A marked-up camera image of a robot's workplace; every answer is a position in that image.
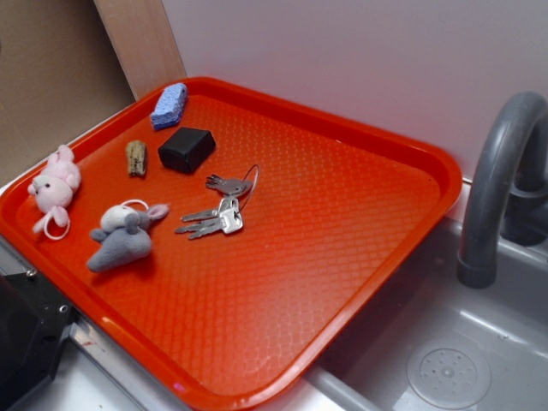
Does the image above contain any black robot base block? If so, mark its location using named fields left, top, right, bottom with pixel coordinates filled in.
left=1, top=271, right=75, bottom=410

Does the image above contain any pink plush bunny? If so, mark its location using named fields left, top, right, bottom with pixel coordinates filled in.
left=27, top=145, right=81, bottom=241

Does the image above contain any silver key bunch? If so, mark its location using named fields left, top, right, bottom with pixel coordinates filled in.
left=175, top=164, right=260, bottom=240

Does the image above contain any orange plastic tray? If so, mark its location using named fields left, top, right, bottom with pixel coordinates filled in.
left=1, top=78, right=462, bottom=410

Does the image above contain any black rectangular box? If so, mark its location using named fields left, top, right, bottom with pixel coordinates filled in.
left=158, top=127, right=216, bottom=174

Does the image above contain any blue sponge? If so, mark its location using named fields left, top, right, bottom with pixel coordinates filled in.
left=150, top=83, right=188, bottom=131

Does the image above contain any small brown wood piece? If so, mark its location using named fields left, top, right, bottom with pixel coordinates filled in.
left=125, top=140, right=147, bottom=177

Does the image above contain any grey plush mouse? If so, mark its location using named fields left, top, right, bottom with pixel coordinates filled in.
left=86, top=200, right=170, bottom=273

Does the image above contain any grey plastic sink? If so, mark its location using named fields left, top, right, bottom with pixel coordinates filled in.
left=306, top=219, right=547, bottom=410

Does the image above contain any light wooden plank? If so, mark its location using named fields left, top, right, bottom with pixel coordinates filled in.
left=94, top=0, right=187, bottom=99

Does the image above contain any grey plastic faucet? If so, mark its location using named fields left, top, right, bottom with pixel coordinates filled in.
left=457, top=92, right=547, bottom=289

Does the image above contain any brown cardboard panel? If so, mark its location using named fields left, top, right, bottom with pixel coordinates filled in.
left=1, top=1, right=134, bottom=184

